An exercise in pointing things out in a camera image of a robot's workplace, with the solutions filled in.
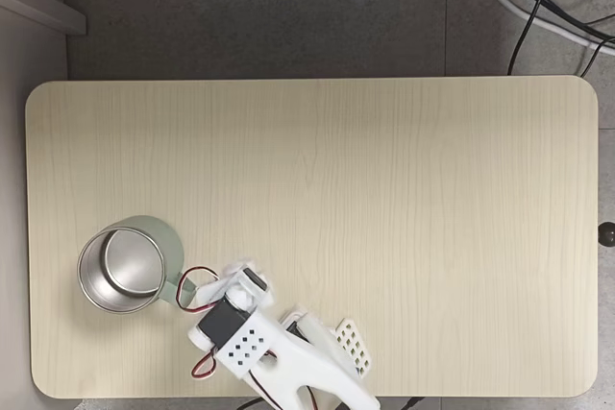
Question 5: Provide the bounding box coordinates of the white floor cable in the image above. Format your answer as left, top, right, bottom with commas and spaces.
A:
465, 0, 615, 59

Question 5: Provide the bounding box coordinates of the red white black servo wire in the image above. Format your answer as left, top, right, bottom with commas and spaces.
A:
190, 350, 218, 381
176, 265, 220, 316

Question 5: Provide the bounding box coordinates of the white shelf board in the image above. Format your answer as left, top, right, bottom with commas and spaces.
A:
0, 0, 88, 37

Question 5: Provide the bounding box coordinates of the green steel mug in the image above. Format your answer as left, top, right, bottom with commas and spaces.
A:
76, 215, 199, 316

